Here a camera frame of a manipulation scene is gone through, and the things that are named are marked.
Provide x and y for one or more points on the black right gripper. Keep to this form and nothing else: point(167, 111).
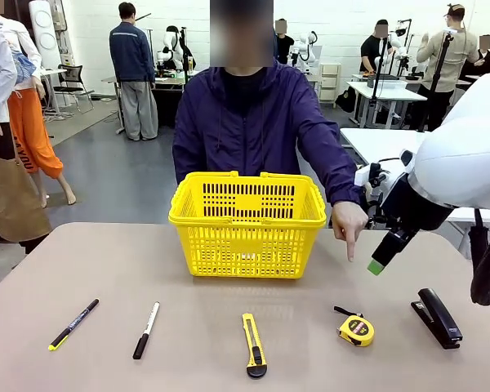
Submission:
point(416, 208)

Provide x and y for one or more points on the yellow tape measure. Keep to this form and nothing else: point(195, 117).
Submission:
point(356, 330)

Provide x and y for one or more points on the yellow utility knife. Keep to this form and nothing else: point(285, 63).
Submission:
point(254, 347)

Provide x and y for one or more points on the black highlighter pen yellow tip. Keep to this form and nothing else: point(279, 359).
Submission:
point(73, 324)

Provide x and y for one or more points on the person's left forearm purple sleeve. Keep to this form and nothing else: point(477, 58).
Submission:
point(345, 179)

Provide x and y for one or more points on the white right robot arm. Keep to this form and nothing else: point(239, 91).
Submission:
point(465, 155)

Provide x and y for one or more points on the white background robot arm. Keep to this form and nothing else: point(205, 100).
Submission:
point(172, 45)
point(306, 47)
point(398, 51)

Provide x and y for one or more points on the yellow plastic shopping basket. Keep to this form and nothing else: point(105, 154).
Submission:
point(245, 241)

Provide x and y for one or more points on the person in purple jacket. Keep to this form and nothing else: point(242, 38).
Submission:
point(245, 122)

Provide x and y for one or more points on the bent person in black shirt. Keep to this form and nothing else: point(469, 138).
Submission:
point(371, 47)

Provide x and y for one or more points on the seated person in black top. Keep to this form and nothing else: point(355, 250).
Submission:
point(484, 59)

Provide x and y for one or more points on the person in black behind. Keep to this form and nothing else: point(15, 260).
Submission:
point(284, 45)

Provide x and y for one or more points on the person's left hand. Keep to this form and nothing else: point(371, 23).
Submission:
point(349, 220)

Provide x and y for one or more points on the black stapler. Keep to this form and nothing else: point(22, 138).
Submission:
point(437, 318)

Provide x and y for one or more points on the large white table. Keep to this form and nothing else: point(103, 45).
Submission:
point(371, 143)

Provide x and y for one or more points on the black backpack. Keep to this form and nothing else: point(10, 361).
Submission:
point(346, 101)

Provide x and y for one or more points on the white background work table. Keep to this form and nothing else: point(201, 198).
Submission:
point(392, 92)

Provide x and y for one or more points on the thin black tripod stand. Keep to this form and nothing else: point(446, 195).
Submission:
point(377, 79)

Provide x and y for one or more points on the tall black tripod stand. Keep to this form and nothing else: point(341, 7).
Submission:
point(435, 81)

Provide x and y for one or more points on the white drawer cabinet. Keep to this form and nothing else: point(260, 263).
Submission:
point(330, 83)

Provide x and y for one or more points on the man in beige jacket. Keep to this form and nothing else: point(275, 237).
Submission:
point(447, 61)

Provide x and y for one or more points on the white marker pen black cap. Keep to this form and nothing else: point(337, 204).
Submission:
point(146, 330)

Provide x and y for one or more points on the dark background workbench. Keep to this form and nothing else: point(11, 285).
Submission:
point(165, 94)

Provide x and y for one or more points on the man in navy jacket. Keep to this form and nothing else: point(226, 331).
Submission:
point(132, 53)

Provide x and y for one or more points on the black office chair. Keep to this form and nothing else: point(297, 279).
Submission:
point(71, 79)

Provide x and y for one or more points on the mannequin with brown apron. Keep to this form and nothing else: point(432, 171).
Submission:
point(8, 196)

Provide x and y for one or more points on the white standing air conditioner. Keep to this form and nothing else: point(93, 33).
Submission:
point(43, 28)

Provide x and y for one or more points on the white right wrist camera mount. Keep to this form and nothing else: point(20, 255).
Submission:
point(363, 175)

